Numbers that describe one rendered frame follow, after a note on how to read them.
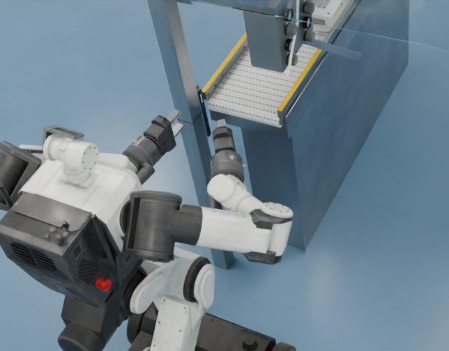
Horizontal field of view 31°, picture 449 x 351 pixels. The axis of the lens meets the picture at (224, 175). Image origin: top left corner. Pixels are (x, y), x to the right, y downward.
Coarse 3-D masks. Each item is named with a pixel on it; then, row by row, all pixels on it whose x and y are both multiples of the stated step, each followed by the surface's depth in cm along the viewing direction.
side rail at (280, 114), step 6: (330, 30) 275; (336, 30) 276; (330, 36) 273; (330, 42) 274; (318, 60) 268; (312, 66) 265; (306, 78) 263; (300, 84) 260; (300, 90) 261; (294, 96) 258; (288, 102) 254; (288, 108) 256; (282, 114) 253
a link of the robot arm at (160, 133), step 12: (156, 120) 230; (168, 120) 230; (144, 132) 230; (156, 132) 229; (168, 132) 231; (132, 144) 227; (144, 144) 226; (156, 144) 229; (168, 144) 234; (156, 156) 227
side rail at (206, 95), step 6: (246, 42) 280; (240, 48) 276; (234, 54) 274; (240, 54) 278; (234, 60) 275; (228, 66) 272; (222, 72) 270; (216, 78) 267; (222, 78) 271; (216, 84) 268; (210, 90) 265; (204, 96) 264
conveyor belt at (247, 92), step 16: (320, 32) 281; (304, 48) 276; (240, 64) 275; (304, 64) 270; (224, 80) 271; (240, 80) 270; (256, 80) 268; (272, 80) 267; (288, 80) 266; (224, 96) 265; (240, 96) 264; (256, 96) 263; (272, 96) 262; (224, 112) 264; (240, 112) 261; (256, 112) 259; (272, 112) 257
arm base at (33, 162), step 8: (0, 144) 198; (8, 144) 197; (8, 152) 196; (16, 152) 196; (24, 152) 200; (24, 160) 197; (32, 160) 197; (40, 160) 202; (32, 168) 197; (24, 176) 197; (16, 192) 197; (16, 200) 197; (0, 208) 199; (8, 208) 197
